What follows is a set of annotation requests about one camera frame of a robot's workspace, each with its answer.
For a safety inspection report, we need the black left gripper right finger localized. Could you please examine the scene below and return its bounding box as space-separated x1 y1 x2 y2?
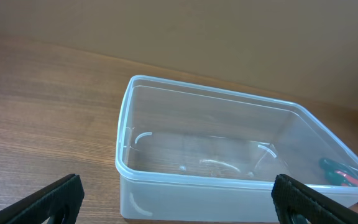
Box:
271 174 358 224

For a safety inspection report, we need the black red handled screwdriver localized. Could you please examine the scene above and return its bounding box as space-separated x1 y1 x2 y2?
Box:
324 171 351 186

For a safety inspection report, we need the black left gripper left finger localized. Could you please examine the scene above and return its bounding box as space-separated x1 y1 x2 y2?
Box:
0 174 85 224

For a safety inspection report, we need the clear plastic container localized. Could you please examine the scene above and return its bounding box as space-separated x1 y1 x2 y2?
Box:
115 75 358 222

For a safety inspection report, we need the green handled screwdriver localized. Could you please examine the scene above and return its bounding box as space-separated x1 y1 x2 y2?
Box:
319 157 358 180

